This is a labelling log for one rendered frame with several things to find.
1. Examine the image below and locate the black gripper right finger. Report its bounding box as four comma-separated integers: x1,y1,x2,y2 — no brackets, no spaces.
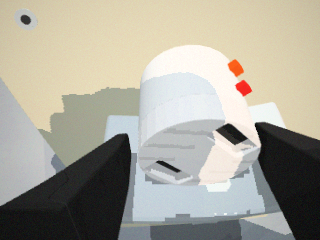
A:
255,121,320,240

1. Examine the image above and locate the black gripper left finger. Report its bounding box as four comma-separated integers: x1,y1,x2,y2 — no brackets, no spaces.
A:
0,133,132,240

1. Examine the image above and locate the white cylinder with two slots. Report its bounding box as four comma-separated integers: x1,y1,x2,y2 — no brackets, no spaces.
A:
137,44,261,185

